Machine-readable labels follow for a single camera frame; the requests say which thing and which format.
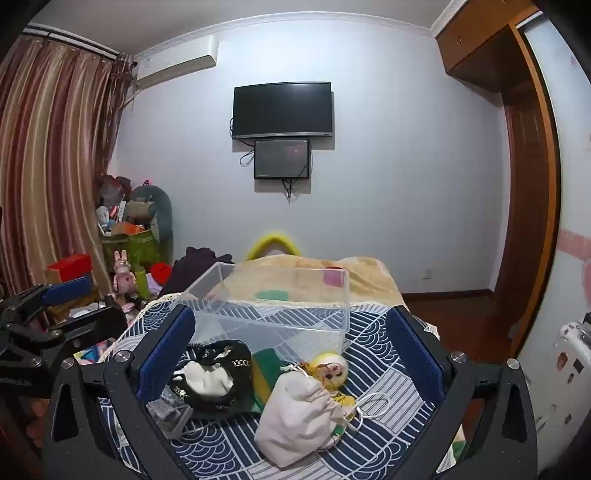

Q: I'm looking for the striped brown curtain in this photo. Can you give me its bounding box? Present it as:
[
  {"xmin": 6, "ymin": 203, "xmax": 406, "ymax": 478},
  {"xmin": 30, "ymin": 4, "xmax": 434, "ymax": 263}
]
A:
[{"xmin": 0, "ymin": 34, "xmax": 138, "ymax": 303}]

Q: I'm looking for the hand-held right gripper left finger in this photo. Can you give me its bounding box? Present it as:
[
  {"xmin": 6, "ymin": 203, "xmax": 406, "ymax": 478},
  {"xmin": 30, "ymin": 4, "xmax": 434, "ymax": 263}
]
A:
[{"xmin": 41, "ymin": 305, "xmax": 197, "ymax": 480}]

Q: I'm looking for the white air conditioner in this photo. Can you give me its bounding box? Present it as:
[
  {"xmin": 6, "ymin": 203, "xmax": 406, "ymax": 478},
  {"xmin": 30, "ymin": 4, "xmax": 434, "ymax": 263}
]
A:
[{"xmin": 133, "ymin": 34, "xmax": 221, "ymax": 91}]

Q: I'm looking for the white stickered appliance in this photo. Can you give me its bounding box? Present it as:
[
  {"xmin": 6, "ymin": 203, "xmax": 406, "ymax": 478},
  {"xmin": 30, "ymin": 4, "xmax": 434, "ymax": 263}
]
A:
[{"xmin": 536, "ymin": 314, "xmax": 591, "ymax": 446}]

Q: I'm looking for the small black wall monitor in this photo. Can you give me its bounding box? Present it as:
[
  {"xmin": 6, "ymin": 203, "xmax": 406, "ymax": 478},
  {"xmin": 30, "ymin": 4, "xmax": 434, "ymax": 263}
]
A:
[{"xmin": 253, "ymin": 137, "xmax": 311, "ymax": 181}]

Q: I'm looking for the green and yellow sponge cloth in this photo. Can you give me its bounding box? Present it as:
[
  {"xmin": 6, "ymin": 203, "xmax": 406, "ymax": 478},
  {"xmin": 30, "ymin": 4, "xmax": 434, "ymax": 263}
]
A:
[{"xmin": 231, "ymin": 348, "xmax": 290, "ymax": 414}]

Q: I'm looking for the red box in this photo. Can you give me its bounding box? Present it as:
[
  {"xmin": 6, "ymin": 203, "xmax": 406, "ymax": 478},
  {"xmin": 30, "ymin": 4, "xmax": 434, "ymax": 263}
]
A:
[{"xmin": 45, "ymin": 253, "xmax": 93, "ymax": 283}]

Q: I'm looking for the wooden overhead cabinet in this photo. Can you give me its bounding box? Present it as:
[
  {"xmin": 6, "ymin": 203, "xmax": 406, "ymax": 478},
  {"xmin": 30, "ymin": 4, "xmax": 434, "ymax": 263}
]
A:
[{"xmin": 434, "ymin": 0, "xmax": 542, "ymax": 94}]

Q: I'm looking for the white drawstring bag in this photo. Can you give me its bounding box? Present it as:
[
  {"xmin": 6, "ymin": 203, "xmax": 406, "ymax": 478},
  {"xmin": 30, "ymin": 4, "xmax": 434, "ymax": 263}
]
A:
[{"xmin": 254, "ymin": 364, "xmax": 391, "ymax": 467}]

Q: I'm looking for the dark clothing pile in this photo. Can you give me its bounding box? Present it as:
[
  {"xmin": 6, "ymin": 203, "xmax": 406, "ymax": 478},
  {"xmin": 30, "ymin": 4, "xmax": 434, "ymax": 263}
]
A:
[{"xmin": 158, "ymin": 246, "xmax": 237, "ymax": 300}]

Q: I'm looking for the black knit pouch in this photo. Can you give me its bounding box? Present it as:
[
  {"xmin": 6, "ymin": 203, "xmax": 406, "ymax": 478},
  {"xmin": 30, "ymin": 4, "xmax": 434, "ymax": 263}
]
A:
[{"xmin": 167, "ymin": 339, "xmax": 254, "ymax": 415}]

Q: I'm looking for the clear plastic storage box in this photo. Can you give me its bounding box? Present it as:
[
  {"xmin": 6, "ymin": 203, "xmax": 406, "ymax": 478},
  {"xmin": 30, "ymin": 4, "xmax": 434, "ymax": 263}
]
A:
[{"xmin": 178, "ymin": 262, "xmax": 352, "ymax": 358}]

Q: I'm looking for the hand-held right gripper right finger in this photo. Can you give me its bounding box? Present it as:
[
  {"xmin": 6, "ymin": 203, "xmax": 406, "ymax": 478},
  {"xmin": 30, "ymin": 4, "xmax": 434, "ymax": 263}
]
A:
[{"xmin": 389, "ymin": 305, "xmax": 539, "ymax": 480}]

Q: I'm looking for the black monitor cable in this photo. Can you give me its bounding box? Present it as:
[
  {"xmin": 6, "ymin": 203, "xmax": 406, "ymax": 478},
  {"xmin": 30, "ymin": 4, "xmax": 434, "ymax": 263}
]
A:
[{"xmin": 281, "ymin": 178, "xmax": 302, "ymax": 206}]

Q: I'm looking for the yellow plush ring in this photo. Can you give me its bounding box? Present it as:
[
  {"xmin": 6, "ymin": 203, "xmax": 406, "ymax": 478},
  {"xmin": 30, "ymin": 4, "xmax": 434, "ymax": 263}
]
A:
[{"xmin": 245, "ymin": 232, "xmax": 304, "ymax": 262}]

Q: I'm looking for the yellow fleece blanket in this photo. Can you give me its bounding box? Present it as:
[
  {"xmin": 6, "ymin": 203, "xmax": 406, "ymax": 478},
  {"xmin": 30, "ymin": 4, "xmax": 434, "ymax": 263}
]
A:
[{"xmin": 222, "ymin": 255, "xmax": 408, "ymax": 311}]

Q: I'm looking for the white wardrobe door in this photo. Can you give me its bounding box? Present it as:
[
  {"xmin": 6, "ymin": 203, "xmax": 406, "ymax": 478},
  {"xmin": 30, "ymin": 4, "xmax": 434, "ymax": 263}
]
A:
[{"xmin": 515, "ymin": 10, "xmax": 591, "ymax": 472}]

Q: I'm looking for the yellow monkey plush doll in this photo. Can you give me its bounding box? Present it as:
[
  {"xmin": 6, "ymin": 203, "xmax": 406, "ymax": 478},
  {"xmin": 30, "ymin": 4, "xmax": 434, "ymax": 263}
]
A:
[{"xmin": 302, "ymin": 352, "xmax": 361, "ymax": 439}]

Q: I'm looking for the small clear plastic bag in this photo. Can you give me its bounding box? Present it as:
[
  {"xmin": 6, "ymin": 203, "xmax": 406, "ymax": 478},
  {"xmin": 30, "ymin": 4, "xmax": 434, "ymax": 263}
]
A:
[{"xmin": 147, "ymin": 390, "xmax": 195, "ymax": 440}]

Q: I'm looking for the pile of assorted toys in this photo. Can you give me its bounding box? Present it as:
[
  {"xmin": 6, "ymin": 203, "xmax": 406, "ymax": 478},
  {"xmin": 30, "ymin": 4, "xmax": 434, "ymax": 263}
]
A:
[{"xmin": 95, "ymin": 174, "xmax": 154, "ymax": 237}]

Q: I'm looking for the green storage bin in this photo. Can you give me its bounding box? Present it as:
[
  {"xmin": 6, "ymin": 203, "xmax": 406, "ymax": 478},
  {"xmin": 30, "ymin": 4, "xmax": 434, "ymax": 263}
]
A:
[{"xmin": 100, "ymin": 230, "xmax": 170, "ymax": 278}]

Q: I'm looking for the curtain rail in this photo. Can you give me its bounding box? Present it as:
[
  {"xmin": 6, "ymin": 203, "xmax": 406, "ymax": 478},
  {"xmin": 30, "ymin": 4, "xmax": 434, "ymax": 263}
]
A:
[{"xmin": 22, "ymin": 22, "xmax": 136, "ymax": 64}]

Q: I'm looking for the wooden door frame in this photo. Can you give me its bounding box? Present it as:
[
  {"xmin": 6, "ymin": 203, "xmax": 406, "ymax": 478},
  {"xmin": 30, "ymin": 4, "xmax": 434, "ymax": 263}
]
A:
[{"xmin": 489, "ymin": 23, "xmax": 563, "ymax": 357}]

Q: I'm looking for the red cloth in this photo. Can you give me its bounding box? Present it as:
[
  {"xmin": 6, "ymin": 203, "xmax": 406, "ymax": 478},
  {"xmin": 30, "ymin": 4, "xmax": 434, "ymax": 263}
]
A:
[{"xmin": 150, "ymin": 261, "xmax": 175, "ymax": 285}]

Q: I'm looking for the white cloth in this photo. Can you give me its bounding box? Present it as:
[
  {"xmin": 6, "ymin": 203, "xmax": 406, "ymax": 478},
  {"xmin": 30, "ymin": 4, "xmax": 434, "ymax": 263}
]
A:
[{"xmin": 178, "ymin": 360, "xmax": 235, "ymax": 403}]

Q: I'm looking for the pink rabbit plush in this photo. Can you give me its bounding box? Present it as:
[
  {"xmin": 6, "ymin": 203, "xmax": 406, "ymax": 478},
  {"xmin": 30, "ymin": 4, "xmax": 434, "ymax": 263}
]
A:
[{"xmin": 112, "ymin": 250, "xmax": 138, "ymax": 297}]

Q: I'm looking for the black wall television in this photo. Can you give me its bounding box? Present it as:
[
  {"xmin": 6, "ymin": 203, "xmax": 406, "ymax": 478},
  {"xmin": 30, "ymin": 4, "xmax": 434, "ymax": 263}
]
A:
[{"xmin": 232, "ymin": 82, "xmax": 334, "ymax": 140}]

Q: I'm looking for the grey green plush toy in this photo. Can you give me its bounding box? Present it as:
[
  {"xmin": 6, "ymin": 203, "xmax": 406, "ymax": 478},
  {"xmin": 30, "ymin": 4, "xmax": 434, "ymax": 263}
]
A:
[{"xmin": 128, "ymin": 181, "xmax": 175, "ymax": 246}]

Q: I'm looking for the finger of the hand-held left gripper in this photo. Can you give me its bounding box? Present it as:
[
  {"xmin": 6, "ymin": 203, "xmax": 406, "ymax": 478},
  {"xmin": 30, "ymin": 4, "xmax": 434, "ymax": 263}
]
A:
[
  {"xmin": 28, "ymin": 293, "xmax": 129, "ymax": 366},
  {"xmin": 0, "ymin": 276, "xmax": 94, "ymax": 334}
]

